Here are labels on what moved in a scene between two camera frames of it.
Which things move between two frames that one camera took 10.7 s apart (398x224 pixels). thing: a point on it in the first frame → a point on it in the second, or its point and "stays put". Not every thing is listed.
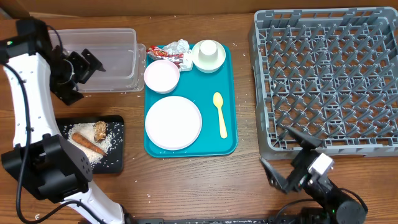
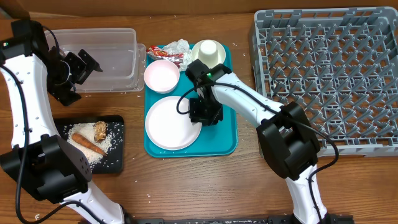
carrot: [83, 140] stays put
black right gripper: [301, 161] → [199, 118]
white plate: [173, 122] stays put
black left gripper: [64, 91] stays put
